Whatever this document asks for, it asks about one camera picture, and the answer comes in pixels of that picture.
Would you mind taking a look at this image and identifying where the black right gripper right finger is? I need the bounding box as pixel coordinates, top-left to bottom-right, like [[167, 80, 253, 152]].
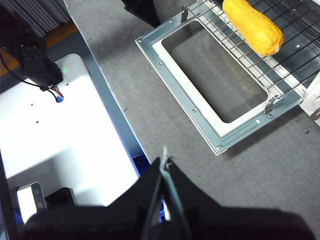
[[165, 162, 316, 240]]

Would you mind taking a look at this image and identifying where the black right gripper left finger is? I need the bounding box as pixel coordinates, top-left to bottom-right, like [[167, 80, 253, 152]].
[[17, 156, 163, 240]]

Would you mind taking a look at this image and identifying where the glass oven door with handle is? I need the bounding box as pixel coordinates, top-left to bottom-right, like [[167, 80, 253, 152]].
[[134, 19, 305, 156]]

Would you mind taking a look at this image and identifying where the grey ribbed panel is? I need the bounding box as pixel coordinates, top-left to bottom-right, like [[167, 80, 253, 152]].
[[0, 0, 73, 39]]

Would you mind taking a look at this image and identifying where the silver front camera box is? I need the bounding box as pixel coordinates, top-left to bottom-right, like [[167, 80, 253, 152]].
[[15, 181, 49, 222]]

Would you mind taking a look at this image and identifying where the red black wire bundle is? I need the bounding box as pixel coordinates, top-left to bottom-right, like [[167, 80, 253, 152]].
[[39, 84, 65, 104]]

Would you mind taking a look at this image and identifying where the metal wire oven rack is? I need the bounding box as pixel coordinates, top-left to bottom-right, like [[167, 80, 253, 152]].
[[179, 0, 320, 118]]

